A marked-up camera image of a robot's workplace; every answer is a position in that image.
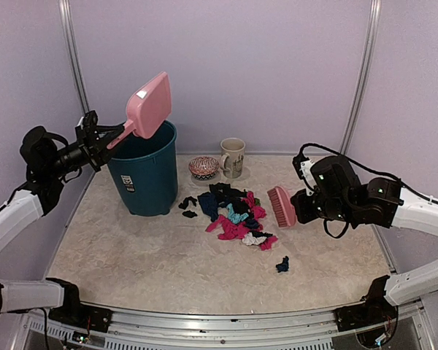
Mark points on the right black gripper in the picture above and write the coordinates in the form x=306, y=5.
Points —
x=305, y=214

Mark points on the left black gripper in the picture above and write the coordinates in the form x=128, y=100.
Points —
x=92, y=146

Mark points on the pink hand brush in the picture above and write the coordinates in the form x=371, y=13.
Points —
x=284, y=211

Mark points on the pink dustpan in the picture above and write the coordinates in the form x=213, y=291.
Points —
x=147, y=109

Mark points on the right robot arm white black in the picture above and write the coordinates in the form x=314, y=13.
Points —
x=334, y=192

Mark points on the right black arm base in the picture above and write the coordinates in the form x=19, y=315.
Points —
x=373, y=309

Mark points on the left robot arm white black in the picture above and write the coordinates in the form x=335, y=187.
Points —
x=49, y=159

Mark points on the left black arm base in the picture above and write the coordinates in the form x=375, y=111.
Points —
x=74, y=313

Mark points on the pile of coloured scraps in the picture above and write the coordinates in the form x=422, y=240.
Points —
x=237, y=213

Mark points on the teal plastic bucket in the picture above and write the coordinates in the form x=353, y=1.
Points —
x=145, y=172

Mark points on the dark blue scrap right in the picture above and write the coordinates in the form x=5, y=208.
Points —
x=283, y=266

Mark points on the beige ceramic mug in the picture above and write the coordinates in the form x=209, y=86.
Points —
x=232, y=157

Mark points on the patterned small bowl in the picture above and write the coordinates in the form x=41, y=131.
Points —
x=203, y=167

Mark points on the black scrap near bucket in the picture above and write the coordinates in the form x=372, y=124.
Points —
x=185, y=204

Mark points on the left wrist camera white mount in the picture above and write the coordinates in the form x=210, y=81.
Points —
x=85, y=120

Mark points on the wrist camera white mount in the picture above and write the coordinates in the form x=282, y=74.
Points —
x=85, y=120
x=302, y=166

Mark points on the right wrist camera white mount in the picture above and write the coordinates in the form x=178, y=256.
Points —
x=302, y=166

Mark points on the aluminium front rail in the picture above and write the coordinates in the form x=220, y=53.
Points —
x=312, y=329

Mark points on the left aluminium corner post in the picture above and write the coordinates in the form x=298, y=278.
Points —
x=70, y=40

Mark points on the aluminium corner post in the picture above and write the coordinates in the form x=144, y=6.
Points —
x=363, y=75
x=70, y=40

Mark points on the right aluminium corner post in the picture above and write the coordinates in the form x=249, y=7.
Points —
x=363, y=75

